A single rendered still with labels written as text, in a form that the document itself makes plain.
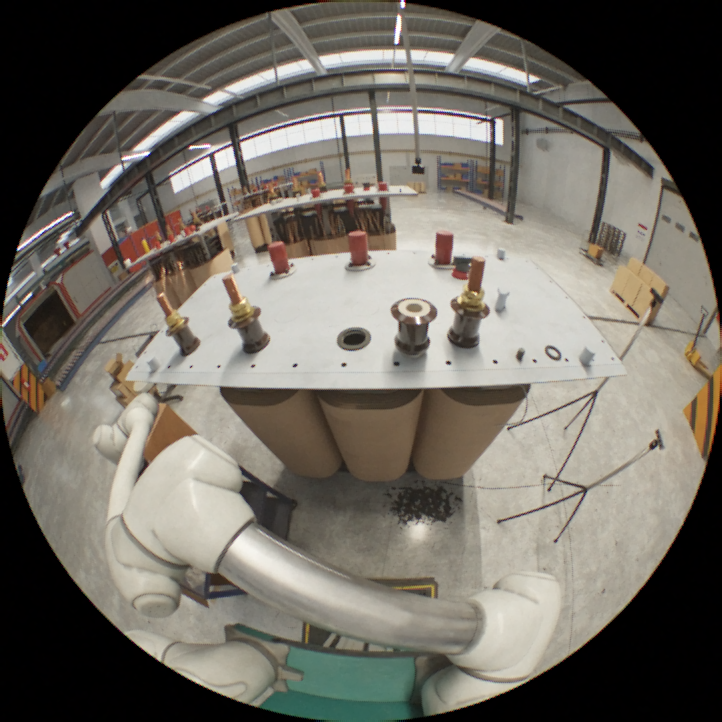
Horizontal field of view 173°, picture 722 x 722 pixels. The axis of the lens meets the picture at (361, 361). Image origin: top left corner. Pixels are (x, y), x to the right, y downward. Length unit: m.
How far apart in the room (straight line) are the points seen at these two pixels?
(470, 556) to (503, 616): 1.41
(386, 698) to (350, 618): 0.47
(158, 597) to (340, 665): 0.46
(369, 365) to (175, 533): 0.46
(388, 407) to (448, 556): 1.27
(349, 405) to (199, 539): 0.64
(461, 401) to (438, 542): 1.16
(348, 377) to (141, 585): 0.52
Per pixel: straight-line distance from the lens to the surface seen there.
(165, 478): 0.35
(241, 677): 0.62
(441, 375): 0.50
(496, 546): 1.90
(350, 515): 1.77
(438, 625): 0.40
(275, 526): 1.77
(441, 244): 0.93
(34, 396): 10.40
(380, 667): 0.72
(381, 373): 0.50
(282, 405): 0.89
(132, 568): 0.41
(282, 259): 1.00
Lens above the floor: 1.74
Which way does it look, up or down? 45 degrees down
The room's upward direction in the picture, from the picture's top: 8 degrees counter-clockwise
